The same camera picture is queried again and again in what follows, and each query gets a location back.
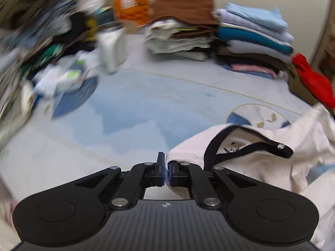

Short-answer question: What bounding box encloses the white shirt with black collar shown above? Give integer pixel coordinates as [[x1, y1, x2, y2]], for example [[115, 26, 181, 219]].
[[166, 104, 334, 250]]

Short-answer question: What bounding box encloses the blue topped clothes stack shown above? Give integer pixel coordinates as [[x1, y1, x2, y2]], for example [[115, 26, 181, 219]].
[[213, 3, 294, 79]]

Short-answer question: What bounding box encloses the brown topped clothes stack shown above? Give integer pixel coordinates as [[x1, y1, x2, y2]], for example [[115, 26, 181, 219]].
[[145, 0, 219, 61]]

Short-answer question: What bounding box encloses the messy clothes pile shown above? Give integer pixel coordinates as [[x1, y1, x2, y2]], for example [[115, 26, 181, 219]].
[[1, 0, 93, 148]]

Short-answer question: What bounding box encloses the light blue patterned mat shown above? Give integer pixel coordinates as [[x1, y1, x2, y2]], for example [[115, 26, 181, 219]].
[[0, 31, 335, 215]]

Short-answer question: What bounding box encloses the white plastic container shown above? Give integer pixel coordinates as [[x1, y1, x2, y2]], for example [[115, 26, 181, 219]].
[[96, 22, 127, 74]]

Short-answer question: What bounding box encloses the olive brown garment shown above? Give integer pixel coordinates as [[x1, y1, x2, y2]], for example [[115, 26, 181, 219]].
[[288, 64, 319, 105]]

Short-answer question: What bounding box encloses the red garment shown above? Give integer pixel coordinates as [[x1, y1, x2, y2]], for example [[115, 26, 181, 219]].
[[292, 53, 334, 109]]

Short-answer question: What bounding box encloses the orange box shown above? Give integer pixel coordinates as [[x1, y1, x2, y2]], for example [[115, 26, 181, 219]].
[[113, 0, 151, 26]]

